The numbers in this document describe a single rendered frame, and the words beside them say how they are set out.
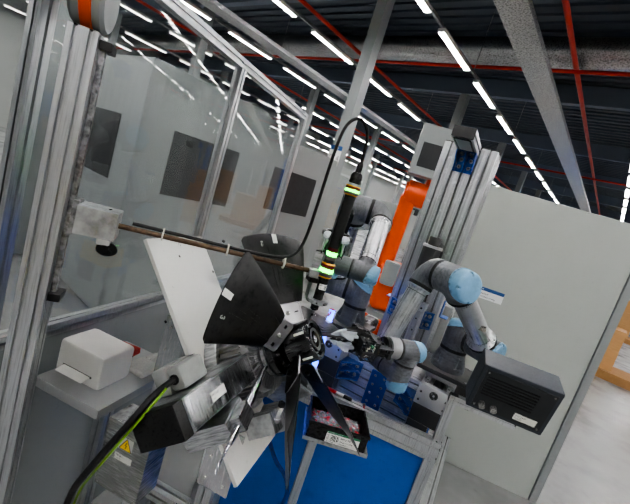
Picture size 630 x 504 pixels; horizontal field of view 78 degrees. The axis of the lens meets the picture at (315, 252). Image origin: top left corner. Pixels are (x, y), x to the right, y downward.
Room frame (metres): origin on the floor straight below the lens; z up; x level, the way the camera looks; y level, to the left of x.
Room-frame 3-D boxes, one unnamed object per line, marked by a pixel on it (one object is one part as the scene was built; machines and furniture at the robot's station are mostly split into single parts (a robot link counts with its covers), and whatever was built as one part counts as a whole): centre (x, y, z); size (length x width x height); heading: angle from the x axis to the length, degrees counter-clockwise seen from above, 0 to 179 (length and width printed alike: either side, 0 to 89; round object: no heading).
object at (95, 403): (1.18, 0.51, 0.85); 0.36 x 0.24 x 0.03; 166
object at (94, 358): (1.11, 0.56, 0.92); 0.17 x 0.16 x 0.11; 76
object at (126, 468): (1.02, 0.33, 0.73); 0.15 x 0.09 x 0.22; 76
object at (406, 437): (1.47, -0.24, 0.82); 0.90 x 0.04 x 0.08; 76
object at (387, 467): (1.47, -0.24, 0.45); 0.82 x 0.01 x 0.66; 76
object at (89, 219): (0.93, 0.54, 1.39); 0.10 x 0.07 x 0.08; 111
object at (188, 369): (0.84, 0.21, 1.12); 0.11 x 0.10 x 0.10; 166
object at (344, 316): (1.89, -0.27, 1.09); 0.15 x 0.15 x 0.10
